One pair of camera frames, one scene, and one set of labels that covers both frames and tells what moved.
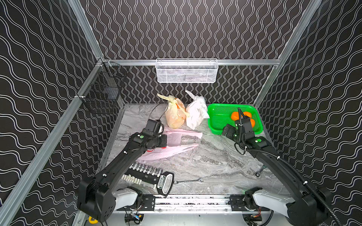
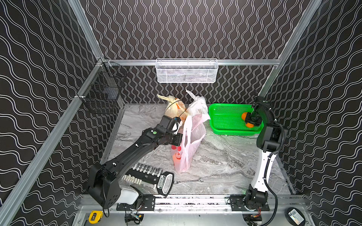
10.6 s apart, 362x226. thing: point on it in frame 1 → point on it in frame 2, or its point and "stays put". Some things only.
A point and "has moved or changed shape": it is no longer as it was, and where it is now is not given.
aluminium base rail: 192,204 stays put
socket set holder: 163,181 stays put
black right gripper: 231,130 → 257,123
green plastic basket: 219,115 stays put
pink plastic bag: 178,141 has moved or changed shape
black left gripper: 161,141 → 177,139
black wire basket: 102,91 stays put
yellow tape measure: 92,221 stays put
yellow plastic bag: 175,113 stays put
